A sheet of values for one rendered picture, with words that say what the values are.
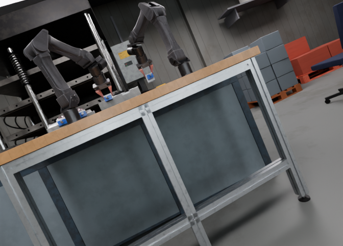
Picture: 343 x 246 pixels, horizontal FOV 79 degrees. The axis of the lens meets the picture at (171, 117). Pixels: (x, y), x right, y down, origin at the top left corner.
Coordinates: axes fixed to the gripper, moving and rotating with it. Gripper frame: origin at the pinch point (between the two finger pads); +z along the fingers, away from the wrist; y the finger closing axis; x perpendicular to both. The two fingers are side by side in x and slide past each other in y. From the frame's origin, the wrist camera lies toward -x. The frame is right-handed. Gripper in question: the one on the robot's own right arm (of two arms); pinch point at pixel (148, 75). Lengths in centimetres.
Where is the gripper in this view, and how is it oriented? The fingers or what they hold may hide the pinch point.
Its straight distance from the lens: 145.7
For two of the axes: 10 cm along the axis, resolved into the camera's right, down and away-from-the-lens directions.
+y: -9.0, 4.2, -1.3
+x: 3.2, 4.2, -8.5
